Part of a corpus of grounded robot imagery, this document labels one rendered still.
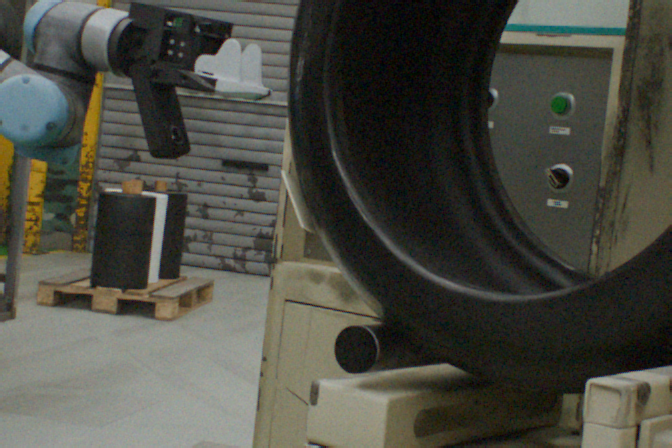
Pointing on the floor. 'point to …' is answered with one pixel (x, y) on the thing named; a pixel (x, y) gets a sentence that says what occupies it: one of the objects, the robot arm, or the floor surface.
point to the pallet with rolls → (134, 256)
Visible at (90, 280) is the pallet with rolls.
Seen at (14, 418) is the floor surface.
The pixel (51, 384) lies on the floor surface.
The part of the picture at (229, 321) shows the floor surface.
